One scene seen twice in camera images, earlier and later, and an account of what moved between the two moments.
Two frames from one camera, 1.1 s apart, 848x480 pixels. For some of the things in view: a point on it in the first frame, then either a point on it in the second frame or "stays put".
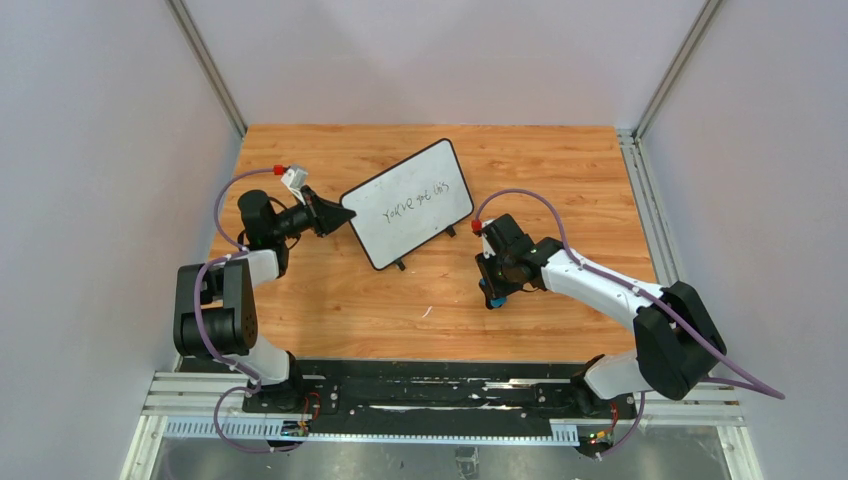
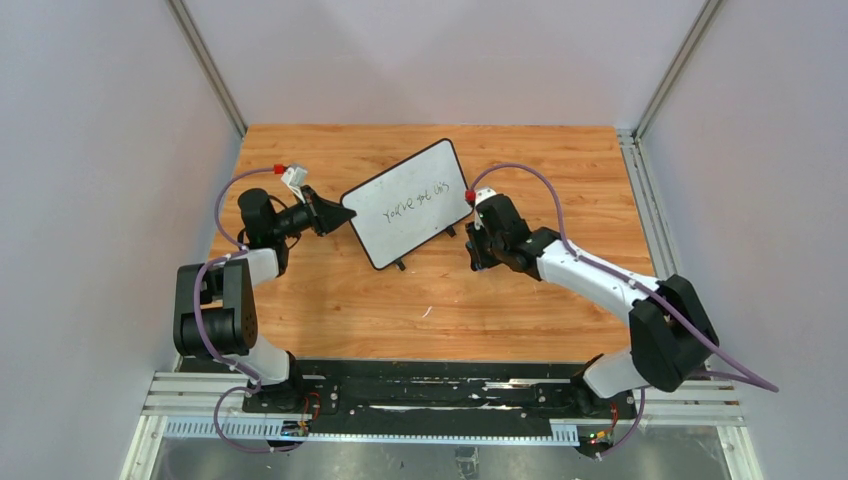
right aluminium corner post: (678, 65) stays put
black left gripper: (317, 216) stays put
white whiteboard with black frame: (409, 204) stays put
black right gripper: (490, 279) -> (480, 241)
